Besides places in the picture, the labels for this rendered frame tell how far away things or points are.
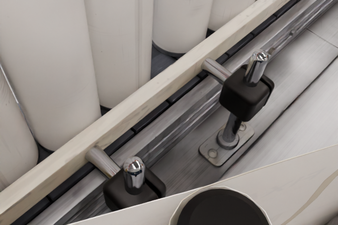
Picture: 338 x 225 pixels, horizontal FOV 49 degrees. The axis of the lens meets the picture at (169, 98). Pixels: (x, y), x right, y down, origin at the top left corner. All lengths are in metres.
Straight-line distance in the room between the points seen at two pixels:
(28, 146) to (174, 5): 0.15
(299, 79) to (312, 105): 0.09
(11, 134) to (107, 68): 0.07
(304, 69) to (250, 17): 0.12
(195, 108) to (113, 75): 0.09
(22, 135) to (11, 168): 0.02
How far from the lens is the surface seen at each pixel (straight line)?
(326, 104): 0.34
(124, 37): 0.23
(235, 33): 0.31
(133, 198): 0.22
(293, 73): 0.42
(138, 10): 0.22
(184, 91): 0.31
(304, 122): 0.32
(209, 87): 0.32
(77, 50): 0.20
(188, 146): 0.34
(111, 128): 0.25
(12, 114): 0.23
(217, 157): 0.33
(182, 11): 0.29
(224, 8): 0.33
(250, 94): 0.27
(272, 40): 0.38
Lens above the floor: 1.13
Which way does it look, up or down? 54 degrees down
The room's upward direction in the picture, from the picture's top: 6 degrees clockwise
